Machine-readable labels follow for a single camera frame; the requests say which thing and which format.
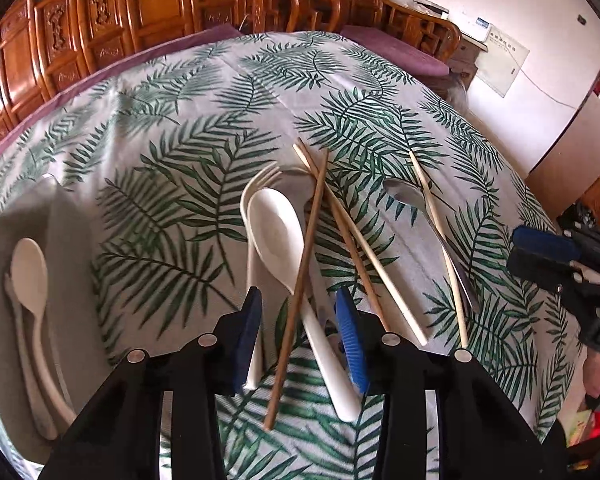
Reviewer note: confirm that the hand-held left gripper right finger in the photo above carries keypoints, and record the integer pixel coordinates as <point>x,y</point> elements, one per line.
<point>352,345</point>

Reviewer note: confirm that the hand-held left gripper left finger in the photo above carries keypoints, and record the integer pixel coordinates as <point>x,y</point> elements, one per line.
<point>247,340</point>

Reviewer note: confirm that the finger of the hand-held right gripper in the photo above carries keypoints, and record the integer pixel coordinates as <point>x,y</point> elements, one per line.
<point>545,244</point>
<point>540,267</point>

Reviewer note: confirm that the light bamboo chopstick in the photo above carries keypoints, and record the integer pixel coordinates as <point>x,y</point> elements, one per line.
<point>449,260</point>
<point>372,265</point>

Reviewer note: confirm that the brown wooden chopstick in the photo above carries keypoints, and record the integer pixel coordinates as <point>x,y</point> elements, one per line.
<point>345,240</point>
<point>305,260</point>

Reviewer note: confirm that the white plastic spoon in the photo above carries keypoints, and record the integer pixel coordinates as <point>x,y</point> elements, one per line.
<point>29,270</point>
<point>275,230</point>

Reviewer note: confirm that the white plastic fork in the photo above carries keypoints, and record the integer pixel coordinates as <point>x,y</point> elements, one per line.
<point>30,360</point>
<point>245,205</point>

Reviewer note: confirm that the metal spoon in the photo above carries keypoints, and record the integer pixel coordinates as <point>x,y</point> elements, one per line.
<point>405,192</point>

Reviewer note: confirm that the grey utensil tray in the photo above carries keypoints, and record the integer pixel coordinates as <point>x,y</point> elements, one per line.
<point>70,240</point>

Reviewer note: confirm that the tan wooden door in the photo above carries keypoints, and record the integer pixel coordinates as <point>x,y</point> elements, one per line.
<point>570,160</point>

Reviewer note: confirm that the colourful packet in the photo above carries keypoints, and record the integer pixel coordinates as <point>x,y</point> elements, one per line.
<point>587,427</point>

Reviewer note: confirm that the grey furry cloth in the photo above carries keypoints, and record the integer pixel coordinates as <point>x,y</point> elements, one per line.
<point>460,92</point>

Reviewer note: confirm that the small wooden side table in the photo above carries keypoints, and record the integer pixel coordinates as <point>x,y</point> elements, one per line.
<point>467,57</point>

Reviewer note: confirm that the short purple seat cushion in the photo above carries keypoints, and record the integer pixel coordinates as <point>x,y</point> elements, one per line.
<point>405,52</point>

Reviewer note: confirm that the leaf print tablecloth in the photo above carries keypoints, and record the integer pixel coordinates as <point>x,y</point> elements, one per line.
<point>180,110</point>

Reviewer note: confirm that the grey flat book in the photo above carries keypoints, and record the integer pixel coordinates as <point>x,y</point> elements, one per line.
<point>430,6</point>

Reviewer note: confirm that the long purple seat cushion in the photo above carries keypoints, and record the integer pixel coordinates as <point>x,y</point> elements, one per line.
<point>215,35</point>

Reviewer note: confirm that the long carved wooden sofa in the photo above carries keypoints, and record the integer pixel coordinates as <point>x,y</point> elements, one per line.
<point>150,5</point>

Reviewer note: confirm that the white wall panel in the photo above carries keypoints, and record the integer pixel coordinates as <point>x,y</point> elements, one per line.
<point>500,62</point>

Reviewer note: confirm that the small white wall device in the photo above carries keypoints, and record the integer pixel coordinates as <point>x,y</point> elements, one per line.
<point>483,27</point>

